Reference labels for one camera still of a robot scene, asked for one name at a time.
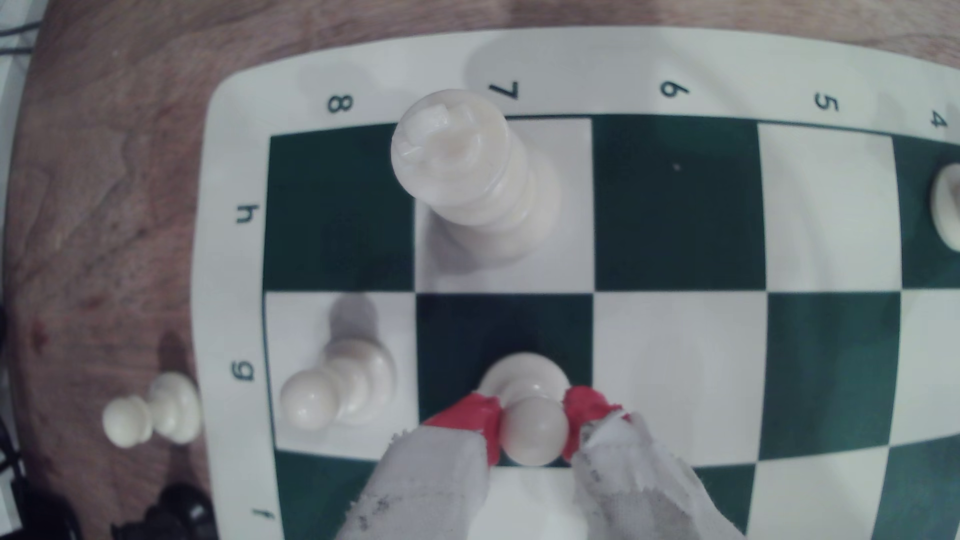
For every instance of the black chess piece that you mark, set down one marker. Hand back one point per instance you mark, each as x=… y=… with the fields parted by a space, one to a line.
x=172 y=516

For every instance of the white chess pawn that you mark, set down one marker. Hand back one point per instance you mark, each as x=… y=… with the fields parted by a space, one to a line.
x=534 y=431
x=345 y=382
x=154 y=412

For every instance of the white chess piece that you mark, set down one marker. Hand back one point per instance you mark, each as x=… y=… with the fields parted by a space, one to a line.
x=948 y=206

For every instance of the green and white chessboard mat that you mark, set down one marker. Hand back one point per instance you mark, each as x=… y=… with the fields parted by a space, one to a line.
x=675 y=360

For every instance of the white rook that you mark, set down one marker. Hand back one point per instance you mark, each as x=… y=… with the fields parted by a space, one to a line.
x=457 y=172

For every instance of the gripper finger red tip cloth-wrapped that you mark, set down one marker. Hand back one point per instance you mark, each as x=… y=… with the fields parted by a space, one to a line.
x=427 y=480
x=637 y=487

